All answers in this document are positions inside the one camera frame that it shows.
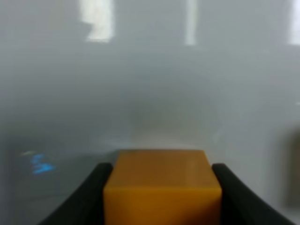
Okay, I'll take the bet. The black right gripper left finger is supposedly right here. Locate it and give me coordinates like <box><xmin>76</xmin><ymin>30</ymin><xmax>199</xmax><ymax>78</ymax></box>
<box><xmin>40</xmin><ymin>163</ymin><xmax>113</xmax><ymax>225</ymax></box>

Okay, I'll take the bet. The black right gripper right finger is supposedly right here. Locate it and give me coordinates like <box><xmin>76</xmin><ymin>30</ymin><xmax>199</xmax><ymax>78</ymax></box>
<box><xmin>212</xmin><ymin>163</ymin><xmax>293</xmax><ymax>225</ymax></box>

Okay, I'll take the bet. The orange cube block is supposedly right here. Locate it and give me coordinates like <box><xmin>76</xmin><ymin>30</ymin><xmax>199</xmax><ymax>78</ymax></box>
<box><xmin>104</xmin><ymin>150</ymin><xmax>222</xmax><ymax>225</ymax></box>

